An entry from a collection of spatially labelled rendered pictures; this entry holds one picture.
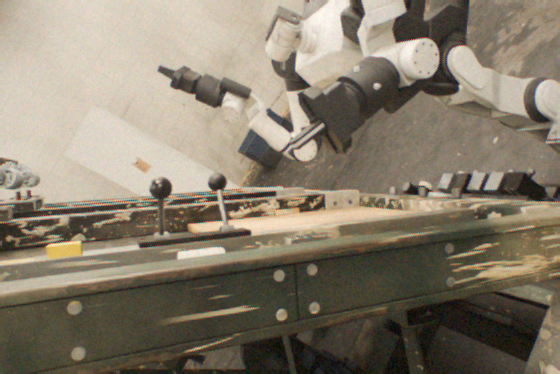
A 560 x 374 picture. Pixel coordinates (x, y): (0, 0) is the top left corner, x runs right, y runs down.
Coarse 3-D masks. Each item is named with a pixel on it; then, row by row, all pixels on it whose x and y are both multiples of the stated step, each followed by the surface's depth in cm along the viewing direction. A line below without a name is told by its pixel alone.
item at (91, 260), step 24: (384, 216) 99; (408, 216) 96; (432, 216) 98; (456, 216) 101; (216, 240) 81; (240, 240) 83; (264, 240) 84; (0, 264) 70; (24, 264) 70; (48, 264) 71; (72, 264) 73; (96, 264) 74; (120, 264) 75
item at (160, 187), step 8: (152, 184) 73; (160, 184) 73; (168, 184) 74; (152, 192) 73; (160, 192) 73; (168, 192) 74; (160, 200) 75; (160, 208) 76; (160, 216) 77; (160, 224) 78; (160, 232) 79; (168, 232) 80
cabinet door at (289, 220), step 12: (264, 216) 135; (276, 216) 133; (288, 216) 132; (300, 216) 132; (312, 216) 130; (324, 216) 128; (336, 216) 126; (348, 216) 124; (360, 216) 122; (372, 216) 121; (192, 228) 121; (204, 228) 116; (216, 228) 114; (252, 228) 112; (264, 228) 110
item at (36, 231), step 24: (336, 192) 145; (0, 216) 112; (48, 216) 119; (72, 216) 117; (96, 216) 119; (120, 216) 121; (144, 216) 124; (168, 216) 126; (192, 216) 128; (216, 216) 131; (240, 216) 133; (0, 240) 111; (24, 240) 113; (48, 240) 115; (72, 240) 117
